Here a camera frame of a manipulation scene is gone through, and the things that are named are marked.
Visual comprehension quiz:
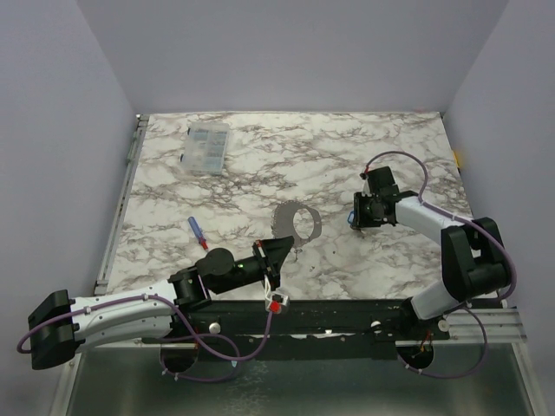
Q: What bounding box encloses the aluminium side rail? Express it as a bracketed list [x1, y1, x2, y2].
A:
[94, 114, 150, 296]

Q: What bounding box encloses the clear plastic organizer box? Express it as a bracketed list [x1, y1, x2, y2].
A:
[180, 122, 231, 175]

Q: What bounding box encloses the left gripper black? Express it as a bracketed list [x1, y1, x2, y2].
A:
[212, 237, 294, 296]

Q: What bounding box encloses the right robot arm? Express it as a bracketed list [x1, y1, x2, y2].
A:
[350, 192, 516, 339]

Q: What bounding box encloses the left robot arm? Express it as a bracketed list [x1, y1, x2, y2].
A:
[16, 236, 294, 370]

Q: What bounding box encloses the blue red screwdriver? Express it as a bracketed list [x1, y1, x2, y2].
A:
[187, 217, 209, 251]

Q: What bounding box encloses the yellow clip at edge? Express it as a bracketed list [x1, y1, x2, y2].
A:
[453, 151, 463, 169]

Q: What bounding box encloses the metal key ring plate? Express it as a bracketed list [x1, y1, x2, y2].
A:
[271, 200, 323, 249]

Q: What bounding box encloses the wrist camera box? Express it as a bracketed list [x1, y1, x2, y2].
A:
[264, 276, 290, 315]
[361, 166, 399, 196]

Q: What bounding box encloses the black tag key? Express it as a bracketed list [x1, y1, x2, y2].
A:
[293, 248, 303, 263]

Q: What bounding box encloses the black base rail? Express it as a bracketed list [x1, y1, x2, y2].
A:
[133, 300, 449, 361]

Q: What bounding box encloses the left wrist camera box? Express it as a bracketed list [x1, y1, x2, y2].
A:
[264, 276, 290, 315]

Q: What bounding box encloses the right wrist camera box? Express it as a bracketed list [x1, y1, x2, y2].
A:
[361, 166, 399, 196]

